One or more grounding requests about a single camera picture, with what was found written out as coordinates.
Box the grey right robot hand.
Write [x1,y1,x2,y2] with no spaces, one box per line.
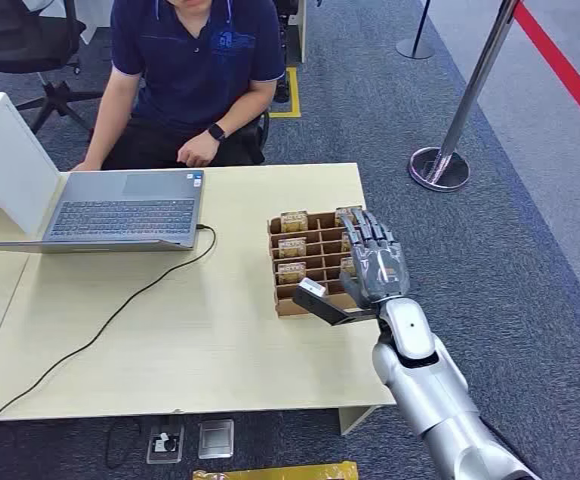
[338,207,412,311]

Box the brown cardboard card organizer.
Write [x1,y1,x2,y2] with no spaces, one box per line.
[267,207,367,319]

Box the black seat of person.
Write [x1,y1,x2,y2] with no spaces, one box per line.
[232,109,271,166]

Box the person's left hand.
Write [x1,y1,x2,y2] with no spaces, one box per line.
[177,131,221,169]

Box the person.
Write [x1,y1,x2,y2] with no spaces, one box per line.
[72,0,286,173]

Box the pale wooden desk leg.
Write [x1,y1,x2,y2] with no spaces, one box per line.
[338,404,380,437]

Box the yellow foil strip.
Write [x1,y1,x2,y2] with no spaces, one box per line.
[192,460,359,480]

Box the white cabinet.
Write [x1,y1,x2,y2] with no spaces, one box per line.
[288,0,308,65]

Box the metal floor cover plate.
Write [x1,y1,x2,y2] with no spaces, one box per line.
[197,418,235,461]

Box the red barrier belt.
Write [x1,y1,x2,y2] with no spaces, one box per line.
[513,1,580,146]

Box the floor power socket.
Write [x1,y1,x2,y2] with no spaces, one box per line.
[146,423,185,466]

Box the grey open laptop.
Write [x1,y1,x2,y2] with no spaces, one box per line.
[0,170,205,255]

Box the white box stand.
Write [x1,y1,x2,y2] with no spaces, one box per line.
[0,91,63,238]

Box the black office chair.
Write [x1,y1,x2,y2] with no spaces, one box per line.
[0,0,105,137]

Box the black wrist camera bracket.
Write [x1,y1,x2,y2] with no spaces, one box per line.
[292,284,379,328]

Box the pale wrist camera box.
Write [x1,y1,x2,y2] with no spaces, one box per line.
[298,278,328,299]

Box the chrome stanchion post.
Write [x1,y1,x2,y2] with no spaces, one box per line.
[408,0,521,193]

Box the dark stanchion post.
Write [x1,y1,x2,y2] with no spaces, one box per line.
[396,0,436,62]

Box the black laptop power cable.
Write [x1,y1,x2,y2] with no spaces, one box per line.
[0,225,218,424]

